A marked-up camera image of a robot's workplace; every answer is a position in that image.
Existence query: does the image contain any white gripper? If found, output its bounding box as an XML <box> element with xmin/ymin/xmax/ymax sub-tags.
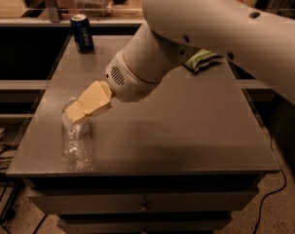
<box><xmin>66</xmin><ymin>52</ymin><xmax>158</xmax><ymax>124</ymax></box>

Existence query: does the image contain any clear plastic water bottle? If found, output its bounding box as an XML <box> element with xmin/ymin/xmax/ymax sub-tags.
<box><xmin>61</xmin><ymin>97</ymin><xmax>92</xmax><ymax>172</ymax></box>

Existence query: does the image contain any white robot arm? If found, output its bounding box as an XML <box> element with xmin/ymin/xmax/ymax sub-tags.
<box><xmin>62</xmin><ymin>0</ymin><xmax>295</xmax><ymax>125</ymax></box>

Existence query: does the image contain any blue pepsi can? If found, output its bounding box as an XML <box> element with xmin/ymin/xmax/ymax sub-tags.
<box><xmin>70</xmin><ymin>14</ymin><xmax>94</xmax><ymax>54</ymax></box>

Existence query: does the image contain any clear plastic container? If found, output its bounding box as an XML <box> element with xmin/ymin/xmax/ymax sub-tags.
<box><xmin>74</xmin><ymin>0</ymin><xmax>112</xmax><ymax>18</ymax></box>

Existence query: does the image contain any grey drawer cabinet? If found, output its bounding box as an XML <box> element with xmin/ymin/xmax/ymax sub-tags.
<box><xmin>8</xmin><ymin>36</ymin><xmax>279</xmax><ymax>234</ymax></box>

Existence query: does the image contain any green chip bag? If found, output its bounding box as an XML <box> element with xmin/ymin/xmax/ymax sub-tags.
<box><xmin>183</xmin><ymin>49</ymin><xmax>222</xmax><ymax>74</ymax></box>

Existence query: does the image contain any metal drawer knob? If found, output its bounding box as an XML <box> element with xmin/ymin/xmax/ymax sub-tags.
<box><xmin>140</xmin><ymin>201</ymin><xmax>149</xmax><ymax>213</ymax></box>

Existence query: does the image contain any black cables left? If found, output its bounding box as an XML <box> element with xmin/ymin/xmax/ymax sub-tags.
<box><xmin>0</xmin><ymin>120</ymin><xmax>49</xmax><ymax>234</ymax></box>

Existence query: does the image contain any black floor cable right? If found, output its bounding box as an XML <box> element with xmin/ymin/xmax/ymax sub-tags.
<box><xmin>252</xmin><ymin>139</ymin><xmax>288</xmax><ymax>234</ymax></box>

